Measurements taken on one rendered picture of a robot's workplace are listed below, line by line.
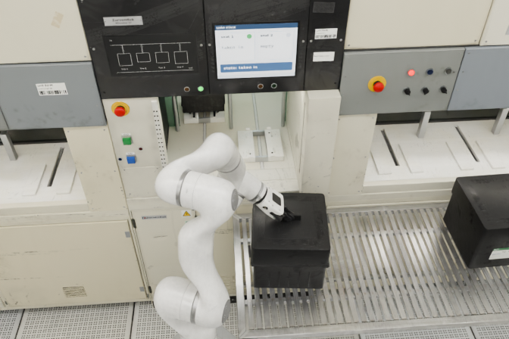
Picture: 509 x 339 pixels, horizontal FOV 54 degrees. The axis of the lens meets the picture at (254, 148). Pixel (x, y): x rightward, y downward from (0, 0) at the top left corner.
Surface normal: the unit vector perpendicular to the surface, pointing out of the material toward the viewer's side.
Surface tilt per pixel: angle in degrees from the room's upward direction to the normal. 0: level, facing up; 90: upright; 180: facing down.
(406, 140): 0
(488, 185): 0
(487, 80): 90
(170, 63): 90
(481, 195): 0
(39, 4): 90
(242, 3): 90
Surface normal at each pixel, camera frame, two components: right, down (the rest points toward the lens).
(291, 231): 0.00, -0.76
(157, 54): 0.07, 0.65
